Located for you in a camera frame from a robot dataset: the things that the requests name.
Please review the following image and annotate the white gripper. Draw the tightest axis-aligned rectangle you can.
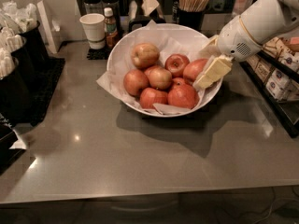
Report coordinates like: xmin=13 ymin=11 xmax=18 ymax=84
xmin=192 ymin=16 xmax=262 ymax=90

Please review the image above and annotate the red apple with sticker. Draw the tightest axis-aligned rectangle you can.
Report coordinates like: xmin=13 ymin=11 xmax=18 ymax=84
xmin=183 ymin=59 xmax=207 ymax=85

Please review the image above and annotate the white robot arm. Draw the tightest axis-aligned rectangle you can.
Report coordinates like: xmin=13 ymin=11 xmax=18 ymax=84
xmin=192 ymin=0 xmax=299 ymax=90

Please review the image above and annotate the red apple with stem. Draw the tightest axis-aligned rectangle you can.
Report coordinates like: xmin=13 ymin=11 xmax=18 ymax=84
xmin=164 ymin=53 xmax=190 ymax=77

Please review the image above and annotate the small hidden red apple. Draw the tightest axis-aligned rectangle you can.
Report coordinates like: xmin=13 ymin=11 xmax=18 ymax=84
xmin=170 ymin=77 xmax=185 ymax=89

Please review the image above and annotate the red apple front right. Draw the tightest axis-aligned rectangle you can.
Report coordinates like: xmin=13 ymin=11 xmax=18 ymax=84
xmin=167 ymin=84 xmax=199 ymax=109

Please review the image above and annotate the pale apple in centre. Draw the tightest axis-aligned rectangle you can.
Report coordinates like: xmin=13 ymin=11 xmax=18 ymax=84
xmin=148 ymin=68 xmax=172 ymax=90

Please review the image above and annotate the white bowl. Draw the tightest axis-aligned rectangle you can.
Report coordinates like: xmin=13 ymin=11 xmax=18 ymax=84
xmin=106 ymin=22 xmax=225 ymax=119

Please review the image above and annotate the yellowish apple at back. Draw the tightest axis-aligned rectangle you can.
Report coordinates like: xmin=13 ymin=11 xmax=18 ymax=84
xmin=131 ymin=43 xmax=160 ymax=69

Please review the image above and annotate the red apple front left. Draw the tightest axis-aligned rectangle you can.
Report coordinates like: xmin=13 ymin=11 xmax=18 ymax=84
xmin=139 ymin=88 xmax=167 ymax=109

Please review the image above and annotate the red apple at left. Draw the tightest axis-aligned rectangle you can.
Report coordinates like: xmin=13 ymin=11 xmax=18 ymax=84
xmin=123 ymin=69 xmax=150 ymax=96

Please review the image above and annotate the black stirrer cup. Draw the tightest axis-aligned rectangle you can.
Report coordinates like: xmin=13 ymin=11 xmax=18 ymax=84
xmin=178 ymin=10 xmax=205 ymax=31

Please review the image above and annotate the black condiment rack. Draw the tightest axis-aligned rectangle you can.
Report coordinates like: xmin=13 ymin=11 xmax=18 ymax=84
xmin=241 ymin=37 xmax=299 ymax=138

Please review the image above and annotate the black napkin holder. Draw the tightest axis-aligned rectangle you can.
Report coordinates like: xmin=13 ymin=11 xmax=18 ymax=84
xmin=128 ymin=0 xmax=166 ymax=32

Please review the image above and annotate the white napkin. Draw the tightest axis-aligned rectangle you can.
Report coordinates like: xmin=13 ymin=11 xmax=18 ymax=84
xmin=141 ymin=0 xmax=159 ymax=16

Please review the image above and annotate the small sauce bottle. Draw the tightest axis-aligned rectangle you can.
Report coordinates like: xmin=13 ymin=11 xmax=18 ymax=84
xmin=104 ymin=7 xmax=119 ymax=49

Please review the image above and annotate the small black coaster mat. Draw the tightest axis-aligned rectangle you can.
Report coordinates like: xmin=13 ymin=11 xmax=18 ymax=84
xmin=87 ymin=48 xmax=110 ymax=60

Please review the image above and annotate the white paper cup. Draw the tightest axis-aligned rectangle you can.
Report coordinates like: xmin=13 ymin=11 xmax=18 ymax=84
xmin=79 ymin=13 xmax=106 ymax=49

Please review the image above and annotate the black cutlery cup back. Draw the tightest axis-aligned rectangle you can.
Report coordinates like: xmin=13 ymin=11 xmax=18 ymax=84
xmin=21 ymin=22 xmax=50 ymax=71

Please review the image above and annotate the black cutlery cup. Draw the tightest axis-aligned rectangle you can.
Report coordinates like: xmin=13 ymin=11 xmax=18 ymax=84
xmin=21 ymin=22 xmax=50 ymax=71
xmin=11 ymin=37 xmax=39 ymax=91
xmin=0 ymin=58 xmax=32 ymax=123

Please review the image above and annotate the black cutlery cup middle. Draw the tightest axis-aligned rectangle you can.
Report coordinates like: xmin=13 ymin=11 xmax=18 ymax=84
xmin=11 ymin=37 xmax=39 ymax=91

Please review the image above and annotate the black cutlery cup front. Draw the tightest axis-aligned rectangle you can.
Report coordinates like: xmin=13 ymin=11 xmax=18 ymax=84
xmin=0 ymin=58 xmax=32 ymax=123

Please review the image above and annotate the black tray at left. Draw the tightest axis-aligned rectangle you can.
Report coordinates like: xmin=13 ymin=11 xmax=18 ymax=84
xmin=0 ymin=124 xmax=25 ymax=175

